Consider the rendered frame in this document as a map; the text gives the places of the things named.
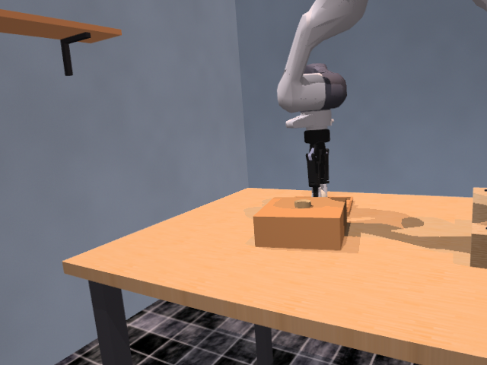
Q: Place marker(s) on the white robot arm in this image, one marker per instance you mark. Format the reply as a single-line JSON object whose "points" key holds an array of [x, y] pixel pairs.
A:
{"points": [[320, 90]]}

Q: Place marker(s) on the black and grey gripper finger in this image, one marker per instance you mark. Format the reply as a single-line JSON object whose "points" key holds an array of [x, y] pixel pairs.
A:
{"points": [[324, 170], [313, 169]]}

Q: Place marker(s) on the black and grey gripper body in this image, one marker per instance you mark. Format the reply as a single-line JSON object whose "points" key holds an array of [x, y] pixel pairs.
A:
{"points": [[317, 139]]}

